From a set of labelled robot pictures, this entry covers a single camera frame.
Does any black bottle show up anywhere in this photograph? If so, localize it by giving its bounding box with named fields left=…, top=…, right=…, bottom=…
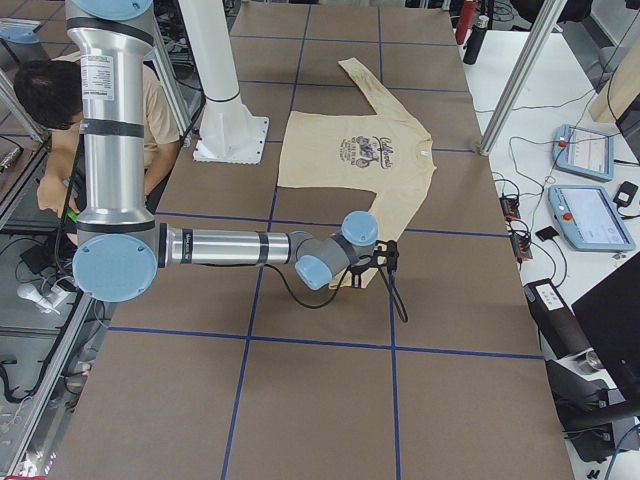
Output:
left=463, top=15, right=490, bottom=65

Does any aluminium frame post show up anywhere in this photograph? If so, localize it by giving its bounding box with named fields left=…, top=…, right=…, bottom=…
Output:
left=478, top=0, right=567, bottom=156

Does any blue teach pendant far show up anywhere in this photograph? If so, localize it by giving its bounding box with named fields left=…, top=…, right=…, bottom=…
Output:
left=552, top=124, right=614, bottom=182

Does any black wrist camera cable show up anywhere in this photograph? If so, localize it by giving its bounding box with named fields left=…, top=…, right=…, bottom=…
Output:
left=264, top=244, right=409, bottom=324

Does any red bottle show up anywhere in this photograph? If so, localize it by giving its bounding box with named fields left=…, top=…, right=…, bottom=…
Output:
left=455, top=0, right=476, bottom=45

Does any blue teach pendant near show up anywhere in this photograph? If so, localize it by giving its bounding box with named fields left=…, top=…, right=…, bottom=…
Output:
left=547, top=185, right=636, bottom=252

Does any blue teach pendant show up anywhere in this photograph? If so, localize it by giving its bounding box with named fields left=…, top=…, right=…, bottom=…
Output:
left=552, top=124, right=614, bottom=182
left=547, top=185, right=636, bottom=252

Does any person in beige shirt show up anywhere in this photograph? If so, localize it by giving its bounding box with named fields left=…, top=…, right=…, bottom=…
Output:
left=13, top=52, right=181, bottom=233

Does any cream long-sleeve printed shirt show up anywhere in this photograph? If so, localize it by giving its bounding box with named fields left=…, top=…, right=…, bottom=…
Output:
left=276, top=57, right=435, bottom=290

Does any black monitor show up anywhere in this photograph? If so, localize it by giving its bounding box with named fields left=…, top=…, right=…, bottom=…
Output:
left=572, top=255, right=639, bottom=399

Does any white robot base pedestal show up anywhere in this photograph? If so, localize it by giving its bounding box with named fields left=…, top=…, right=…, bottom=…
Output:
left=179, top=0, right=269, bottom=165

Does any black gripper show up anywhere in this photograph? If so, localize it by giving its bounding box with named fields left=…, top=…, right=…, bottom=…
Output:
left=350, top=240, right=399, bottom=288

